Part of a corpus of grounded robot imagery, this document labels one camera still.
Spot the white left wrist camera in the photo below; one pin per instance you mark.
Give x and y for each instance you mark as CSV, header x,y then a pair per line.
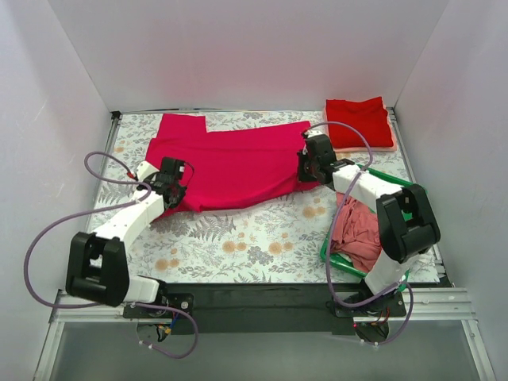
x,y
144,170

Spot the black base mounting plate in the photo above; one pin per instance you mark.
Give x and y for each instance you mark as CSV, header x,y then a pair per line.
x,y
272,308

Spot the dusty pink crumpled t-shirt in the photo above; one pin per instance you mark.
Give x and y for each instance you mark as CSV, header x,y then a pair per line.
x,y
356,235

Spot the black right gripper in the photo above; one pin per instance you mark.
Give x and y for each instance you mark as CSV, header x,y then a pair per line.
x,y
304,169

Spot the magenta t-shirt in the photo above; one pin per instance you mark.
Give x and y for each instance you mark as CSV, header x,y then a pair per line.
x,y
231,169

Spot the aluminium frame rail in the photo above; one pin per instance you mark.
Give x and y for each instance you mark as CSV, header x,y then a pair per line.
x,y
430,304

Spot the folded pink t-shirt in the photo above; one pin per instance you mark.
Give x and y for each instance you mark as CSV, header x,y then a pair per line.
x,y
357,150

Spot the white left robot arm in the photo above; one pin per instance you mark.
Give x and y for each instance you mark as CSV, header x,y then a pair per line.
x,y
97,268

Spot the folded red t-shirt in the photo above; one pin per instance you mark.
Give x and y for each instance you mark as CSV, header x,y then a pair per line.
x,y
357,123

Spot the green plastic bin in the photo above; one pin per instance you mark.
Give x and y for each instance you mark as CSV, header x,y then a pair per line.
x,y
342,261

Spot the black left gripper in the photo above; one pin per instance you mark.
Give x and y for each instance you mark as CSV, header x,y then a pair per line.
x,y
176,194

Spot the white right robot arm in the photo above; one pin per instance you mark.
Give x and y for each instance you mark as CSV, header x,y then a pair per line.
x,y
406,222

